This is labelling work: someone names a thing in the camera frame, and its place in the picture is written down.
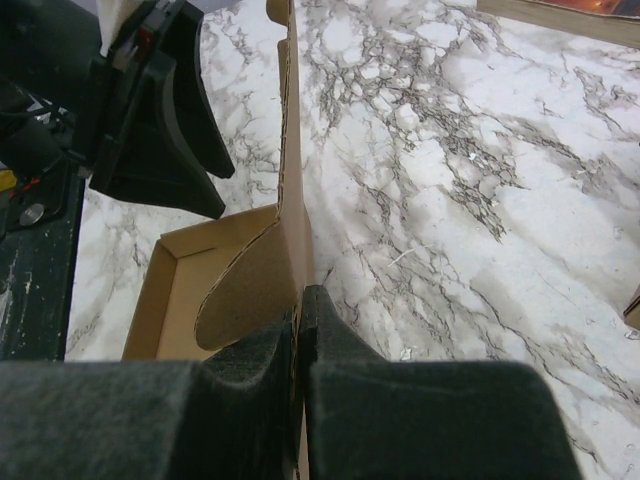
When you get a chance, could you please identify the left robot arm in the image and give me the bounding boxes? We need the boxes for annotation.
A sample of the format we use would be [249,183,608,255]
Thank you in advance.
[1,1,235,232]

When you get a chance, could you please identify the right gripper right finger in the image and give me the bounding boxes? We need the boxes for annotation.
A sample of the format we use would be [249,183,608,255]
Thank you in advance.
[302,285,581,479]

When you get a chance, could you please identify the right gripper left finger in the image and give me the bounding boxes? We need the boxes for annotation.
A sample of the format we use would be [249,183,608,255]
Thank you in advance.
[1,310,302,479]

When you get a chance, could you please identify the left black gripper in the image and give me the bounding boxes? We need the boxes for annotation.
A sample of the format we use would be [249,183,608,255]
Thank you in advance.
[67,1,235,219]

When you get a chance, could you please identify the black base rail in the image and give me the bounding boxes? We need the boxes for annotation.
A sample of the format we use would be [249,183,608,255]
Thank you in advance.
[1,174,85,360]

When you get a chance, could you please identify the dark orange book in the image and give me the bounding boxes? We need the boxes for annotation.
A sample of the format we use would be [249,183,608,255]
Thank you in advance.
[476,0,639,49]

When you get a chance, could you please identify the small closed cardboard box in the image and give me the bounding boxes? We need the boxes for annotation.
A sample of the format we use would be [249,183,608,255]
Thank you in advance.
[623,287,640,330]

